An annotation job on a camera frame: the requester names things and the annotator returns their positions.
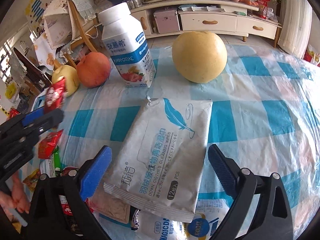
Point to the white wet wipes pack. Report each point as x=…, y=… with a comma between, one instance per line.
x=160, y=163

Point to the blue checkered tablecloth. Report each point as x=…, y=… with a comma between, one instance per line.
x=265, y=116

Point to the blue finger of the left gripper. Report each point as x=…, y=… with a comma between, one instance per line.
x=31, y=117

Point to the red orange apple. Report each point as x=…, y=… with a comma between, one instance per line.
x=94, y=69

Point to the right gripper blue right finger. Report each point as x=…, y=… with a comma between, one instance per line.
x=234, y=180

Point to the dark wooden chair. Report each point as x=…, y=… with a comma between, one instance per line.
x=34, y=74

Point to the wooden dining chair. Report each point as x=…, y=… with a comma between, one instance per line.
x=67, y=25

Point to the large yellow pear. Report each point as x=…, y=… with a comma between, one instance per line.
x=199, y=56

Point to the left hand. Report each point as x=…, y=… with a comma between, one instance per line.
x=18, y=199

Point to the white Magic milk pouch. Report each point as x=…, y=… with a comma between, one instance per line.
x=208, y=216

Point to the white yogurt drink bottle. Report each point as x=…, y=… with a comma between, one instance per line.
x=125, y=41

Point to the red candy wrapper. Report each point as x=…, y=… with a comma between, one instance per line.
x=55, y=95

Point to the white TV cabinet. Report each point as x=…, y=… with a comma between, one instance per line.
x=219, y=16

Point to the red snack wrapper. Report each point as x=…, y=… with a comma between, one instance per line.
x=48, y=144

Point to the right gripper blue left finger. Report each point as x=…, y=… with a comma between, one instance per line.
x=84, y=181

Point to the pink storage box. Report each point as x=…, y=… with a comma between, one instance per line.
x=167, y=20

